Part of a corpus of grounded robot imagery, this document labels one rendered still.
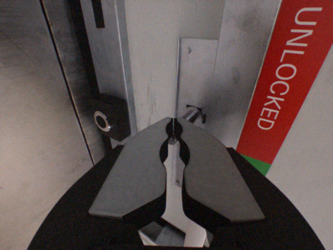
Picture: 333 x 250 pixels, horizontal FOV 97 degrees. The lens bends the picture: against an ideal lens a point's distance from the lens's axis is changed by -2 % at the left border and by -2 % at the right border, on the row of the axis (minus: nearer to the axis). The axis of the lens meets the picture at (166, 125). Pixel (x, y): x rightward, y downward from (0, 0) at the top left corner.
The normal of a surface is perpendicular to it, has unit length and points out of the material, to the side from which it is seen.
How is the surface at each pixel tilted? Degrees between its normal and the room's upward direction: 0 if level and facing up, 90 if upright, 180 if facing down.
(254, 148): 90
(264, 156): 90
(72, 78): 0
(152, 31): 90
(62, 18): 0
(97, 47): 90
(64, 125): 0
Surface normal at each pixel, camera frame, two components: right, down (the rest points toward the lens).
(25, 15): 0.85, 0.30
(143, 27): -0.54, 0.44
